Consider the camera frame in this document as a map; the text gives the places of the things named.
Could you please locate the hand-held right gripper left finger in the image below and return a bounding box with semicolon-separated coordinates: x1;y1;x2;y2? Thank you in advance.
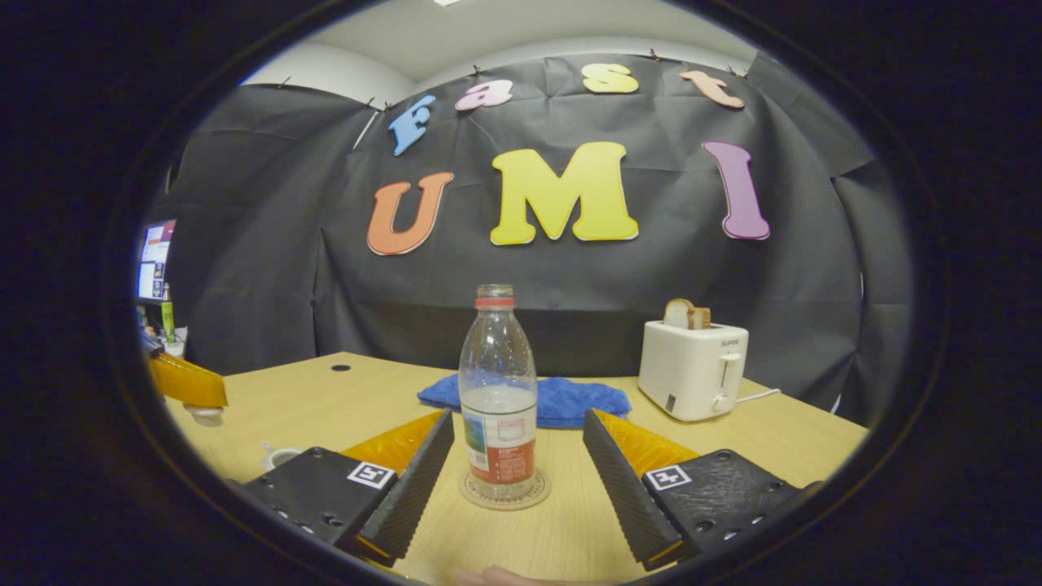
243;409;455;568

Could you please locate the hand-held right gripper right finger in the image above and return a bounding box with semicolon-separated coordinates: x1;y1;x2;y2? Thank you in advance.
582;409;823;572

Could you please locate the round brown coaster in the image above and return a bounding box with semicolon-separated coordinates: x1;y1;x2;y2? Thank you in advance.
458;468;553;512

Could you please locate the white teacup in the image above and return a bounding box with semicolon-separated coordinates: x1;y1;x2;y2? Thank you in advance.
260;443;304;474

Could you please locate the clear plastic water bottle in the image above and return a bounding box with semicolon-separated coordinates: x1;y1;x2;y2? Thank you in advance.
458;284;539;501

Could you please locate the blue towel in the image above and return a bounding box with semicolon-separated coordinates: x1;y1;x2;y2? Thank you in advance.
417;373;633;431

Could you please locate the computer monitor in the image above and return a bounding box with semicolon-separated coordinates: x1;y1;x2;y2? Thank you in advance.
137;219;177;304

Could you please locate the white toaster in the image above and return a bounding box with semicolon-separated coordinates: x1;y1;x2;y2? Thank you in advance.
637;320;750;422

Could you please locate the bread slice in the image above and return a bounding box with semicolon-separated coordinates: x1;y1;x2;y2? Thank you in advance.
663;298;712;330

